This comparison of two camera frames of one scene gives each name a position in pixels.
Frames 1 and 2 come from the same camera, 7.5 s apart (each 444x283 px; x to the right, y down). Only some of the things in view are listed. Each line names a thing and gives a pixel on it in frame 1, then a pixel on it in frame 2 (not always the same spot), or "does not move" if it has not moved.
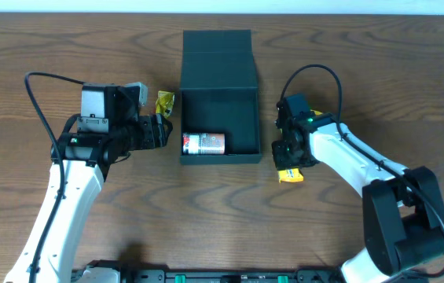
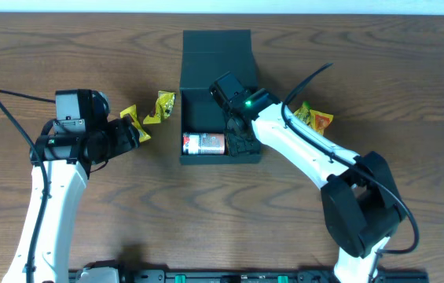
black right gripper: [283, 147] → [240, 138]
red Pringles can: [203, 143] does not move
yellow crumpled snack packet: [164, 103] does not move
